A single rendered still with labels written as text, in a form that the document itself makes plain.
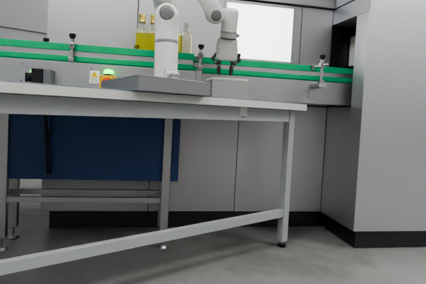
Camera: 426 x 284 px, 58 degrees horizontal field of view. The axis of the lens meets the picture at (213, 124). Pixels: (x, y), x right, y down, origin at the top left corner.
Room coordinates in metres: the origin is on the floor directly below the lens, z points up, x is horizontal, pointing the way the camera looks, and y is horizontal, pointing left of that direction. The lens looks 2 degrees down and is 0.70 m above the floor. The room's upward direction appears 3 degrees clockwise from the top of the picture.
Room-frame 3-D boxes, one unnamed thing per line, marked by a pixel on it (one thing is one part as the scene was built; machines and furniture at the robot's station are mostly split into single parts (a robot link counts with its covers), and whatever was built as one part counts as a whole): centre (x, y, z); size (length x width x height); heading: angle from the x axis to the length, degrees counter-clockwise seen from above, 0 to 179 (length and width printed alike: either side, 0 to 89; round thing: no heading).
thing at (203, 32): (2.21, -0.01, 1.15); 0.90 x 0.03 x 0.34; 101
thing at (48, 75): (1.72, 0.77, 0.79); 0.08 x 0.08 x 0.08; 11
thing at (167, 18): (1.58, 0.21, 1.03); 0.13 x 0.10 x 0.16; 4
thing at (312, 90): (2.05, -0.55, 0.90); 0.17 x 0.05 x 0.23; 11
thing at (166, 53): (1.55, 0.19, 0.87); 0.16 x 0.13 x 0.15; 37
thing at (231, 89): (1.88, -0.04, 0.79); 0.27 x 0.17 x 0.08; 11
